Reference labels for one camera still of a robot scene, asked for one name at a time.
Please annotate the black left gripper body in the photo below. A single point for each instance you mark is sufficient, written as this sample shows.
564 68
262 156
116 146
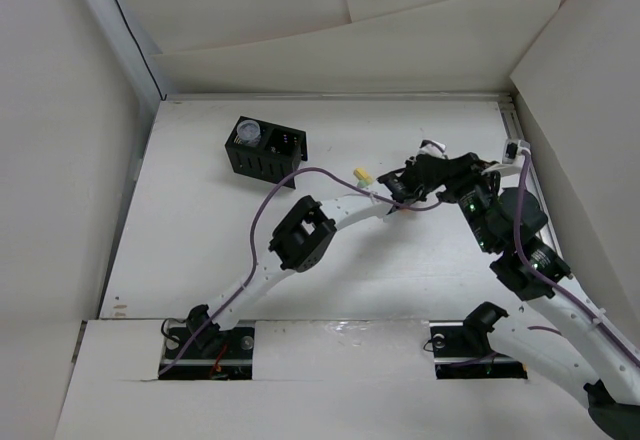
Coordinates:
420 196

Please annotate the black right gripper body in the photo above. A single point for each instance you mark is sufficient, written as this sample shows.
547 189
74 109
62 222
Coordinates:
473 189

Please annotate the clear jar of paper clips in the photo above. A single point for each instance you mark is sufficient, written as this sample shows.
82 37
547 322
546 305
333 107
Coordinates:
248 132

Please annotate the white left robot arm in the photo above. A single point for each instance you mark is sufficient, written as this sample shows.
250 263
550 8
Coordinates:
301 239

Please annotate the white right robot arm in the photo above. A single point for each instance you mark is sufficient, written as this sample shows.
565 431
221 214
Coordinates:
595 364

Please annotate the yellow highlighter pen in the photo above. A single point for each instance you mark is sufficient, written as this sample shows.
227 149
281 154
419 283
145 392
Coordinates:
360 174

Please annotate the black slotted organizer box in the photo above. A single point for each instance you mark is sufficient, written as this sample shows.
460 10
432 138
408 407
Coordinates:
280 152

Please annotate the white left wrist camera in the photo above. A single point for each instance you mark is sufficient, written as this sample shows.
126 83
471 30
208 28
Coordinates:
432 148

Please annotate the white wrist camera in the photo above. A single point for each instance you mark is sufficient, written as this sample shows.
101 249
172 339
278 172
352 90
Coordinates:
513 160
432 148

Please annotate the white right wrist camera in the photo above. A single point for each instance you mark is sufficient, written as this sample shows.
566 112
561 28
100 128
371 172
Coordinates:
513 160

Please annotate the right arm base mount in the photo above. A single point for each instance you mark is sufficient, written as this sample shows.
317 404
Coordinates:
461 349

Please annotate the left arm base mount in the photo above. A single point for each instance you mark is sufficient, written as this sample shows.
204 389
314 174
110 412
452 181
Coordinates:
213 355

